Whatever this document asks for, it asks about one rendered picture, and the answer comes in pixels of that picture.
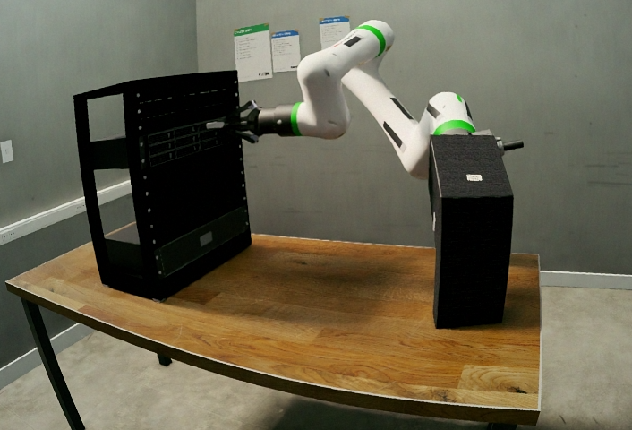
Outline black server rack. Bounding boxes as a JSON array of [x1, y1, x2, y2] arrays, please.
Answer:
[[73, 70, 252, 303]]

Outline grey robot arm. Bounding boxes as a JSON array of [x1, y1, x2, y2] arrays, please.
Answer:
[[273, 20, 494, 179]]

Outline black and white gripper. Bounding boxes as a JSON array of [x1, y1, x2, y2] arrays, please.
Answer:
[[207, 100, 277, 144]]

